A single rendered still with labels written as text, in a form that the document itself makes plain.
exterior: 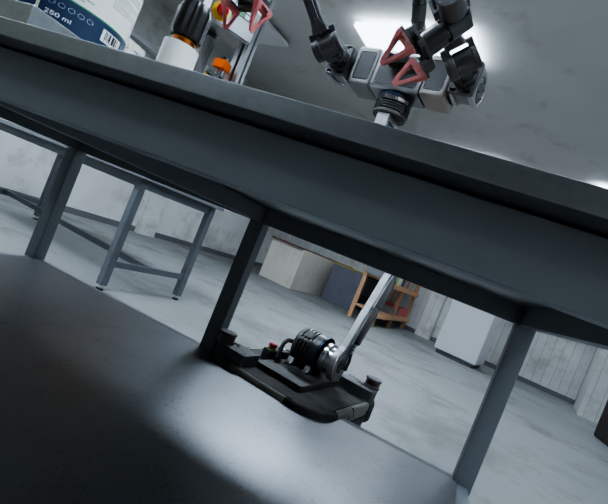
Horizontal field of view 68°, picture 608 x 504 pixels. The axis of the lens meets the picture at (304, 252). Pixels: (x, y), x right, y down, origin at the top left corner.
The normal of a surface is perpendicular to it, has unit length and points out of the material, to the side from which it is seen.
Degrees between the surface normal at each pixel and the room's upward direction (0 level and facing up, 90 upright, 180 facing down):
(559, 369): 90
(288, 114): 90
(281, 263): 90
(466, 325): 90
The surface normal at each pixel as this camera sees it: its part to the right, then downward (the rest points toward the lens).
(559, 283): -0.30, -0.11
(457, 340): -0.50, -0.20
